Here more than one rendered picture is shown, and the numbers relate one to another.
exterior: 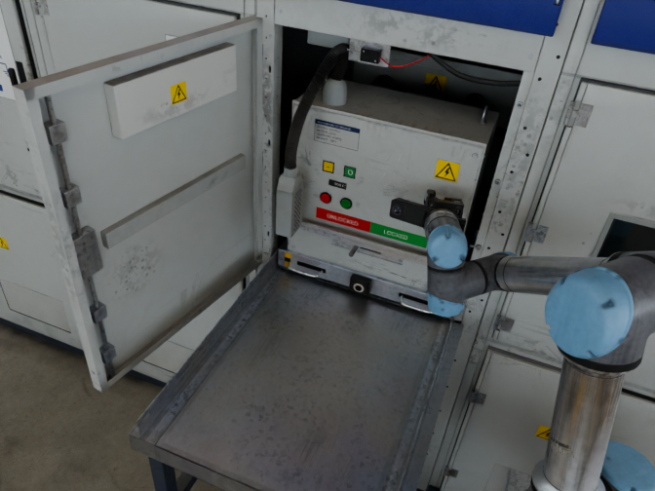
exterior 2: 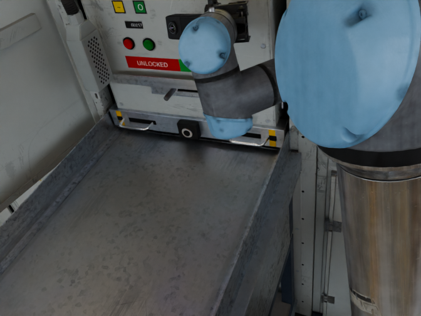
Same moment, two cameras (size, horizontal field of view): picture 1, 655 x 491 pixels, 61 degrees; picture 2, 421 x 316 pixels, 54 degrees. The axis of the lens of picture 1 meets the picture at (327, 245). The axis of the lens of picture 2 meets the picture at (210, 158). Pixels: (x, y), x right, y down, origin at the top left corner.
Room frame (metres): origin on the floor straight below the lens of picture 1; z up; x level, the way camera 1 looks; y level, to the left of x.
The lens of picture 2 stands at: (0.32, -0.31, 1.58)
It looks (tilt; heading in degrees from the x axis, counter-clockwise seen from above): 40 degrees down; 10
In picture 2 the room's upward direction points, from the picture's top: 11 degrees counter-clockwise
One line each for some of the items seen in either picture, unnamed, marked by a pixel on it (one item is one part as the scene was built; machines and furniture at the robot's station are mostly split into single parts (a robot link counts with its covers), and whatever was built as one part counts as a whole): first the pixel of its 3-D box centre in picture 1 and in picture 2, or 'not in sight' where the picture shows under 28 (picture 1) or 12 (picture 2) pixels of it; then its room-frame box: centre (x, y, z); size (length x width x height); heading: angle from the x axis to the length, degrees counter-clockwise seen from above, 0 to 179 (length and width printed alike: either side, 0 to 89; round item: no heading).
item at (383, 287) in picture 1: (364, 278); (193, 122); (1.28, -0.12, 0.89); 0.54 x 0.05 x 0.06; 71
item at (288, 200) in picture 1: (289, 203); (89, 54); (1.27, 0.11, 1.14); 0.08 x 0.05 x 0.17; 161
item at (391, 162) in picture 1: (372, 207); (174, 42); (1.26, -0.11, 1.15); 0.48 x 0.01 x 0.48; 71
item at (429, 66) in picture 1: (434, 87); not in sight; (1.85, -0.31, 1.28); 0.58 x 0.02 x 0.19; 71
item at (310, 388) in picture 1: (317, 380); (141, 233); (0.94, 0.00, 0.82); 0.68 x 0.62 x 0.06; 161
